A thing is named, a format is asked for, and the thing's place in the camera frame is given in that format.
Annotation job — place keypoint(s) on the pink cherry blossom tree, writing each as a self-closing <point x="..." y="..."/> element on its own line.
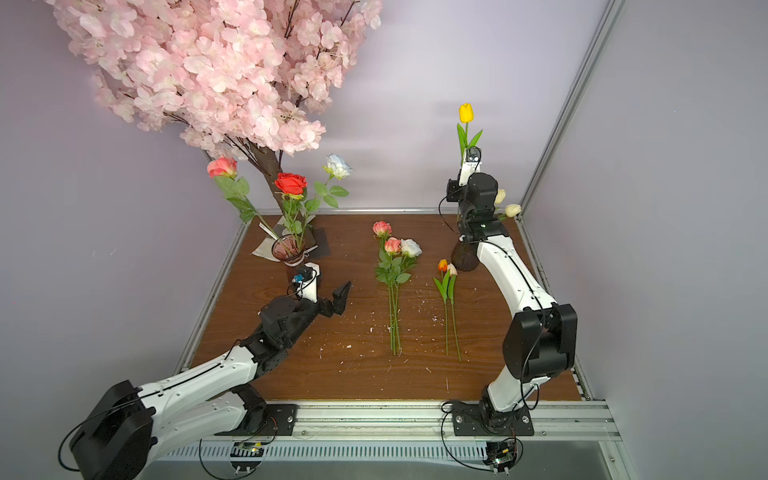
<point x="247" y="80"/>

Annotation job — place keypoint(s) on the yellow tulip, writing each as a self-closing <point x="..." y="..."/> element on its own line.
<point x="466" y="116"/>

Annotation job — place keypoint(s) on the right controller board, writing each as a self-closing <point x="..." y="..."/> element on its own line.
<point x="502" y="456"/>

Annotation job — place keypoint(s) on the red rose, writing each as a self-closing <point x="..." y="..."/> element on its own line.
<point x="297" y="206"/>

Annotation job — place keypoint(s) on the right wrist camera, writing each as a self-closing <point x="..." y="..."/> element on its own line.
<point x="470" y="164"/>

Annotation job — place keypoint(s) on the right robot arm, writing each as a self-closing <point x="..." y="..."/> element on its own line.
<point x="540" y="343"/>

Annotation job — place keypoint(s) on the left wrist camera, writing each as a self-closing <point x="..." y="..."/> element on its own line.
<point x="305" y="281"/>

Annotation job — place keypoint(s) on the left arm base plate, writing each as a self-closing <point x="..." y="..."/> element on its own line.
<point x="270" y="420"/>

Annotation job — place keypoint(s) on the orange tulip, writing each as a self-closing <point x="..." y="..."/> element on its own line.
<point x="442" y="285"/>

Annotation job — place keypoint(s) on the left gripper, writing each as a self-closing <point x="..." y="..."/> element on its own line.
<point x="334" y="306"/>

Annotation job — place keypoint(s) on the left controller board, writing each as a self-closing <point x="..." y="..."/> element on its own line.
<point x="246" y="457"/>

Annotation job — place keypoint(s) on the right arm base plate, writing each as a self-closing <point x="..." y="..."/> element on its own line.
<point x="480" y="419"/>

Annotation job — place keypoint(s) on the dark glass vase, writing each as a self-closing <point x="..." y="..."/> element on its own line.
<point x="286" y="250"/>
<point x="464" y="256"/>

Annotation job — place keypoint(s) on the pink orange rose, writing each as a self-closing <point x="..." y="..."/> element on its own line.
<point x="235" y="189"/>

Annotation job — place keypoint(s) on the dark glass vase right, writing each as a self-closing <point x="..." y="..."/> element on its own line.
<point x="464" y="256"/>

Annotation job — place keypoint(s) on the white tulip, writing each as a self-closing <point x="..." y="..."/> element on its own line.
<point x="512" y="210"/>

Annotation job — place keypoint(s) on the white rose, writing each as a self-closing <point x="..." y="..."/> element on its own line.
<point x="407" y="252"/>
<point x="327" y="192"/>

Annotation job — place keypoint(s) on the aluminium front rail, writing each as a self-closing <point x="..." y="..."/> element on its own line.
<point x="419" y="420"/>

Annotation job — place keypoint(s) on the dark glass vase left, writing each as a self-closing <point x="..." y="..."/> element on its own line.
<point x="286" y="250"/>

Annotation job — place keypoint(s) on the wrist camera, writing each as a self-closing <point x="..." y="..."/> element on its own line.
<point x="305" y="281"/>
<point x="470" y="164"/>

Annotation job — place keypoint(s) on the beige paper sheet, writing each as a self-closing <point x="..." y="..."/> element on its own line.
<point x="264" y="249"/>

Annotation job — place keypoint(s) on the tree base plate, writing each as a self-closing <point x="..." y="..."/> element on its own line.
<point x="321" y="243"/>

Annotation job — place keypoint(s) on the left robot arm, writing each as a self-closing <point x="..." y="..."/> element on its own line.
<point x="132" y="426"/>

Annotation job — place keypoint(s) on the controller board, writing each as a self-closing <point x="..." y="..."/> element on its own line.
<point x="246" y="457"/>
<point x="502" y="456"/>

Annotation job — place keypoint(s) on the pale pink tulip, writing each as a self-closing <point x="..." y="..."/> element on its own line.
<point x="452" y="273"/>

